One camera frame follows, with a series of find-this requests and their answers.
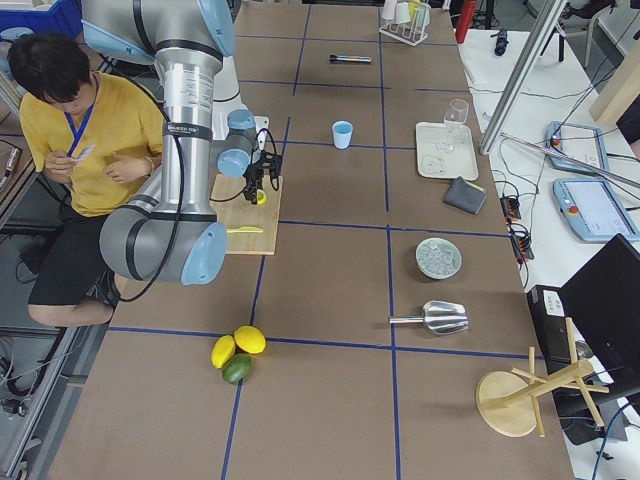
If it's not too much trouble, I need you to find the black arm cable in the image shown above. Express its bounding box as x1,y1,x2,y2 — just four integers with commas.
114,128,282,303

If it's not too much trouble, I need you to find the green bowl of ice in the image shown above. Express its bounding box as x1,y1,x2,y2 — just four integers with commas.
415,238,462,280

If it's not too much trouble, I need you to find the cream bear print tray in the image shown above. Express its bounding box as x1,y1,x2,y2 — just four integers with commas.
415,122,479,180

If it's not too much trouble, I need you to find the blue teach pendant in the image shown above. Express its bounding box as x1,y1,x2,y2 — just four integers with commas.
546,121,609,175
552,178,639,243

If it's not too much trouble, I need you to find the aluminium frame post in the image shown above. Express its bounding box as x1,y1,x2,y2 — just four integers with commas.
479,0,566,155

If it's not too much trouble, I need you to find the bamboo cutting board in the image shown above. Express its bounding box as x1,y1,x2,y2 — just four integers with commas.
210,174,283,255

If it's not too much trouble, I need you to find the yellow plastic knife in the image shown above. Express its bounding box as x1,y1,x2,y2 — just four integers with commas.
226,226,264,234

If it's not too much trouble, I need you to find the light blue paper cup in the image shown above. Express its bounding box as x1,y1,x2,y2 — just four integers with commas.
332,120,354,150

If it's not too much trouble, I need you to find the whole yellow lemon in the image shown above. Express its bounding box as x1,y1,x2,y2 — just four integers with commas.
210,335,236,369
233,325,267,354

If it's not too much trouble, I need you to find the stainless steel ice scoop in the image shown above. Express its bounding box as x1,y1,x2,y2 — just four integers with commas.
389,300,469,336

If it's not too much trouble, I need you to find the clear wine glass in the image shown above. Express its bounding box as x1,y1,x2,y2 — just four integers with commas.
438,99,469,152

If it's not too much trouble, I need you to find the black laptop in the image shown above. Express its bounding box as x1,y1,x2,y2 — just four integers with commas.
527,234,639,423

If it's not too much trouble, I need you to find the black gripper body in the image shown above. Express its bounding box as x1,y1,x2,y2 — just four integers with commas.
243,152,280,189

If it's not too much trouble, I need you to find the white wire cup rack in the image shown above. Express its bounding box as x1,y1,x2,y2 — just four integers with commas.
378,0,431,46

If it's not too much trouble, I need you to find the green lime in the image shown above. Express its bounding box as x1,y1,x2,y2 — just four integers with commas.
222,353,252,384

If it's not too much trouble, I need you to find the round wooden stand base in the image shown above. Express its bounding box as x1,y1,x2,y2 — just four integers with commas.
476,317,609,438

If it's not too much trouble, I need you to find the person in yellow shirt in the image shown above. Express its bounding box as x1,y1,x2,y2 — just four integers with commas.
8,33,163,327

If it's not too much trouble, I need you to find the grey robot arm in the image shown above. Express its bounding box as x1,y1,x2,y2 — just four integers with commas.
82,1,282,285

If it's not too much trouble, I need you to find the steel muddler black tip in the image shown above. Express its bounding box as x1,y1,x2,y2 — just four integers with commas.
329,54,373,64

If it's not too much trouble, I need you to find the dark grey folded cloth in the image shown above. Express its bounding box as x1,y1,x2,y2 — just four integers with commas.
443,176,487,215

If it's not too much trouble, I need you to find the yellow lemon slice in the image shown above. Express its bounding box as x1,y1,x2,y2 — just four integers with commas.
252,190,267,205

